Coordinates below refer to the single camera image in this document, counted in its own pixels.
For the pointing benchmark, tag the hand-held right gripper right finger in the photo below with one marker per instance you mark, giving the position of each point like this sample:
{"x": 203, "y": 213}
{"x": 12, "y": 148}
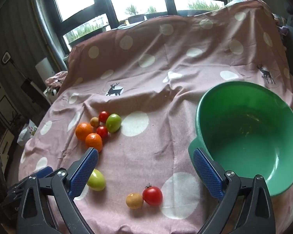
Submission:
{"x": 207, "y": 173}

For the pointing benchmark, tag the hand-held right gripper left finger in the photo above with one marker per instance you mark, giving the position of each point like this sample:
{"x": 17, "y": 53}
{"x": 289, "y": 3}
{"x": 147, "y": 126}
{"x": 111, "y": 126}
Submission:
{"x": 84, "y": 173}

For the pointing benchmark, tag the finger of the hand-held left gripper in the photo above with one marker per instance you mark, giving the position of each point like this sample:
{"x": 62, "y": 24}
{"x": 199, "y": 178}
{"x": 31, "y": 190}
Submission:
{"x": 44, "y": 171}

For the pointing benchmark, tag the green oval fruit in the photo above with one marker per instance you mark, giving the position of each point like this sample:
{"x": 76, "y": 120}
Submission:
{"x": 98, "y": 180}
{"x": 113, "y": 123}

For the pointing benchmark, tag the orange mandarin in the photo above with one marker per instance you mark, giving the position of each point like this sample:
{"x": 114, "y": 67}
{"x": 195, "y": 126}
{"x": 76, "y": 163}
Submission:
{"x": 94, "y": 141}
{"x": 83, "y": 131}

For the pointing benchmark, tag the green plastic bowl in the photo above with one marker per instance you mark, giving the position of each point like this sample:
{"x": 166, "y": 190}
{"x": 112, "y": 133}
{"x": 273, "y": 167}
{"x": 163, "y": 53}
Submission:
{"x": 246, "y": 139}

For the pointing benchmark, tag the red cherry tomato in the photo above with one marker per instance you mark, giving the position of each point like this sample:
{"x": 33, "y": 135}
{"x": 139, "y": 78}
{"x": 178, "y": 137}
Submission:
{"x": 102, "y": 131}
{"x": 103, "y": 116}
{"x": 152, "y": 195}

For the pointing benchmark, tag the white paper bag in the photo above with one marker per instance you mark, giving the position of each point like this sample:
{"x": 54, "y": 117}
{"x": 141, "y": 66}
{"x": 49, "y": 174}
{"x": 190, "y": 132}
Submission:
{"x": 26, "y": 134}

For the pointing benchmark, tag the small tan round fruit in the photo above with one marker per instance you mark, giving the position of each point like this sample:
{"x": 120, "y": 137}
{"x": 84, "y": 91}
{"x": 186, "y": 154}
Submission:
{"x": 134, "y": 200}
{"x": 94, "y": 121}

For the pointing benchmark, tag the black white patterned bag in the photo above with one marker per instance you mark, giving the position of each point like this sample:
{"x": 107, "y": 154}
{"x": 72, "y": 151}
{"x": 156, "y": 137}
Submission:
{"x": 50, "y": 93}

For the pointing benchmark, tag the black floor stand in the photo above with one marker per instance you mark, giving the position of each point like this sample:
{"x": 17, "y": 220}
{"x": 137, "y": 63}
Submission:
{"x": 31, "y": 90}

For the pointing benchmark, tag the pink crumpled cloth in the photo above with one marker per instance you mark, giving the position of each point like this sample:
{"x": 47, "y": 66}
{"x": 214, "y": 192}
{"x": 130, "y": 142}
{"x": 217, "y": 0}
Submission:
{"x": 55, "y": 79}

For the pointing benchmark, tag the pink polka dot blanket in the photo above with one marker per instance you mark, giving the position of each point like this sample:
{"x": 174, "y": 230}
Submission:
{"x": 161, "y": 78}

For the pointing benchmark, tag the purple cloth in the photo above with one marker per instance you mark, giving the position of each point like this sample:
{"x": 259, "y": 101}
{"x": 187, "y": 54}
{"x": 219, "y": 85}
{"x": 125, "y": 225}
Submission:
{"x": 282, "y": 30}

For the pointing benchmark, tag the potted plant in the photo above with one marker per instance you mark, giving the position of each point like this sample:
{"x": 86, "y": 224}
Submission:
{"x": 152, "y": 12}
{"x": 133, "y": 12}

